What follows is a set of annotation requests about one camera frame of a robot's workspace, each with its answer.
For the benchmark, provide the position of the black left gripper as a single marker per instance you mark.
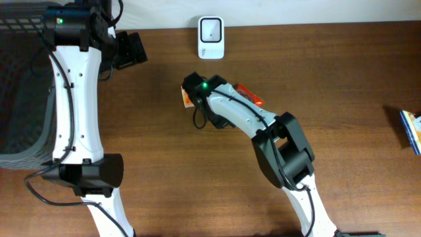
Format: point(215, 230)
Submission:
point(133, 49)

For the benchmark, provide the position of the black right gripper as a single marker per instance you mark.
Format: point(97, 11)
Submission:
point(218, 122)

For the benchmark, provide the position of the orange tissue pack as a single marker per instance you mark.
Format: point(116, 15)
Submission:
point(186, 100)

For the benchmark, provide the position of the red Hacks candy bag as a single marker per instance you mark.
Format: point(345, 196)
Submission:
point(242, 90)

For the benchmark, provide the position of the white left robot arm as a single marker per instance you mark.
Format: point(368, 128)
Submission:
point(82, 44)

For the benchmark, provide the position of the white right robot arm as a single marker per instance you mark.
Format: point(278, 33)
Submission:
point(283, 153)

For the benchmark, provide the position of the white barcode scanner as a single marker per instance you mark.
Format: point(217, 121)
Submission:
point(210, 38)

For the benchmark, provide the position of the dark grey plastic basket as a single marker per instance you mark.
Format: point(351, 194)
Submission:
point(28, 120)

